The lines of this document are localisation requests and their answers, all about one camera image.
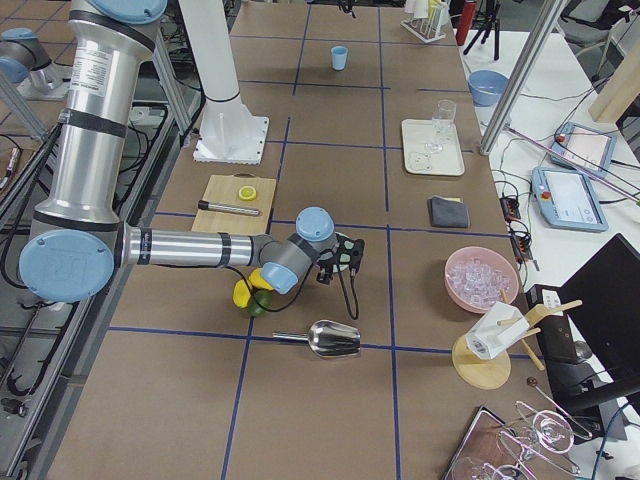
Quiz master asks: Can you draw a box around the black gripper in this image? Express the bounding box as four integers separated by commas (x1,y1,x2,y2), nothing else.
316,236,365,284
336,0,355,17

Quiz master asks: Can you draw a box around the light green bowl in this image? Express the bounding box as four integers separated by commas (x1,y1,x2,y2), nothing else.
333,232,358,273

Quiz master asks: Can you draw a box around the light blue cup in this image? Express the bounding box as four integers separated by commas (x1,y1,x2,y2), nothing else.
331,45,349,71

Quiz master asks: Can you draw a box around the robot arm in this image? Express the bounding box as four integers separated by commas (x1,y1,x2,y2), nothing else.
18,1,362,303

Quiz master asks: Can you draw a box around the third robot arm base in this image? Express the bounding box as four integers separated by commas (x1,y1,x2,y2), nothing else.
1,27,73,101

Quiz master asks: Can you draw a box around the metal ice scoop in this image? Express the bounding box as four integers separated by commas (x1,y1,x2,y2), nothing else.
272,319,361,359

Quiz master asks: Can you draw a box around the pink bowl of ice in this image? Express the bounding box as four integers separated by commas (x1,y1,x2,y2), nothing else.
444,246,520,313

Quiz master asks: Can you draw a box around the blue bowl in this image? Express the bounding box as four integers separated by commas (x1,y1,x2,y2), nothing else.
468,70,509,107

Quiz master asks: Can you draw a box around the yellow lemon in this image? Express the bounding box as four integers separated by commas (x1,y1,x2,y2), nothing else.
248,268,274,291
232,279,252,309

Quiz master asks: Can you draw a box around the green lime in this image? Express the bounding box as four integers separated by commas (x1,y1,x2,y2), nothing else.
246,290,272,318

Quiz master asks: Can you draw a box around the grey folded cloth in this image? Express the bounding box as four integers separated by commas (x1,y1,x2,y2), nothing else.
427,196,470,228

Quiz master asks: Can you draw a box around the lemon half slice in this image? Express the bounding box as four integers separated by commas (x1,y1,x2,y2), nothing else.
237,185,258,201

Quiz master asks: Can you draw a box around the wooden cutting board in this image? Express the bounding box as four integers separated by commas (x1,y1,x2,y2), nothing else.
191,174,277,235

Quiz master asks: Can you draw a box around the red bottle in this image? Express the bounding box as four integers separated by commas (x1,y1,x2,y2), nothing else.
455,0,477,46

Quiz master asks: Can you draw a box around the cream bear tray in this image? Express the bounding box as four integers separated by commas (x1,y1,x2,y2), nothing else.
401,119,465,177

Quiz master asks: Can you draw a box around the black tripod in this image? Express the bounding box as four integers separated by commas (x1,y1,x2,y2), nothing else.
463,1,501,61

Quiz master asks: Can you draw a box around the clear wine glass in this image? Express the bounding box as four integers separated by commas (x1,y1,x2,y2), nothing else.
426,99,456,153

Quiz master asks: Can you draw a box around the white paper cup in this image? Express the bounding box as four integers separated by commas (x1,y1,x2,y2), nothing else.
464,302,529,360

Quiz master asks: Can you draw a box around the wooden mug tree stand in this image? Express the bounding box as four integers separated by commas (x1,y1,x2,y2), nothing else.
452,300,583,390

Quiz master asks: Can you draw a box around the blue teach pendant near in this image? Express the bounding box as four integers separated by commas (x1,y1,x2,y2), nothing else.
531,167,609,232

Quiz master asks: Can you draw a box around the blue teach pendant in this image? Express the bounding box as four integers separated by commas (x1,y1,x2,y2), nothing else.
550,122,616,178
531,167,609,232

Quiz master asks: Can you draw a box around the glass rack with glasses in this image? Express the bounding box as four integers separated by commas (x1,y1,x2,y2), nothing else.
442,401,592,479

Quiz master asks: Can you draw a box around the blue teach pendant far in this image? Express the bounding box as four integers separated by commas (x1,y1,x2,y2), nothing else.
550,122,616,178

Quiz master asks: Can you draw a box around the black monitor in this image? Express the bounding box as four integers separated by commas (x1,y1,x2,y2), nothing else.
526,233,639,413

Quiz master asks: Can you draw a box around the white wire cup rack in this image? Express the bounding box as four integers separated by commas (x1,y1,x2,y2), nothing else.
401,0,449,44

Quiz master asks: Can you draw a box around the black handled knife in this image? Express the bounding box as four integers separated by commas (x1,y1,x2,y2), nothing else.
197,199,261,217

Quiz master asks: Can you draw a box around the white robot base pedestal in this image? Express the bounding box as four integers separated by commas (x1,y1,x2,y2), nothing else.
179,0,269,165

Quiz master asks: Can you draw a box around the aluminium frame post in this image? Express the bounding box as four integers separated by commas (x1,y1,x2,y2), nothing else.
479,0,568,156

